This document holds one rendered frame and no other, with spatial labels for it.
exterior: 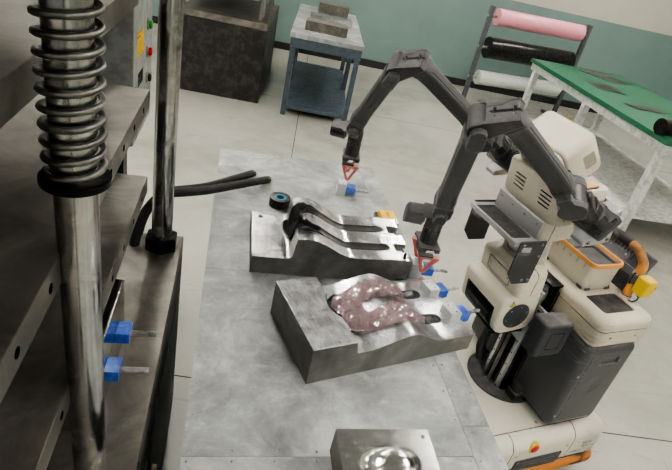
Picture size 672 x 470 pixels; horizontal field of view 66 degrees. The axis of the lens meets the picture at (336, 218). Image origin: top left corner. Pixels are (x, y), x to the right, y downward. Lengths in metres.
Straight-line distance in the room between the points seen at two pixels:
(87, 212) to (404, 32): 7.48
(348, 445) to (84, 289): 0.60
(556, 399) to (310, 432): 1.17
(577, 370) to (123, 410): 1.48
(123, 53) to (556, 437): 1.97
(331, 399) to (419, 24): 7.15
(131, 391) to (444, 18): 7.36
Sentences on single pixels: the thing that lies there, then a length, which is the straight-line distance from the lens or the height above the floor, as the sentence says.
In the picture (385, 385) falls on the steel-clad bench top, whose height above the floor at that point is 0.80.
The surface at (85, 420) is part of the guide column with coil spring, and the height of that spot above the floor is 0.96.
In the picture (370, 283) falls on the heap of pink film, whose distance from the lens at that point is 1.45.
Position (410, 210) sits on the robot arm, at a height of 1.05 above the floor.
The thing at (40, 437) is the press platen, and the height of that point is 1.04.
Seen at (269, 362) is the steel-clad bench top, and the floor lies 0.80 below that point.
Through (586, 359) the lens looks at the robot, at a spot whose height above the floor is 0.64.
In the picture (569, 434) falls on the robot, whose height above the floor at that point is 0.26.
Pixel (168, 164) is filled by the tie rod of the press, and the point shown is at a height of 1.08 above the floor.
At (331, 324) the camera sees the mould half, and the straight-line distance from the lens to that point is 1.29.
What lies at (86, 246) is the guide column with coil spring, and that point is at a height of 1.31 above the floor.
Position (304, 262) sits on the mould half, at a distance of 1.58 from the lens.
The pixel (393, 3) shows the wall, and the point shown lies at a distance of 7.98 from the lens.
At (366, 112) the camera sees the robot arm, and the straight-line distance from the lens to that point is 1.87.
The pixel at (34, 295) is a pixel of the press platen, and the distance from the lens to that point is 0.74.
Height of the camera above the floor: 1.75
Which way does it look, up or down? 29 degrees down
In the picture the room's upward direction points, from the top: 13 degrees clockwise
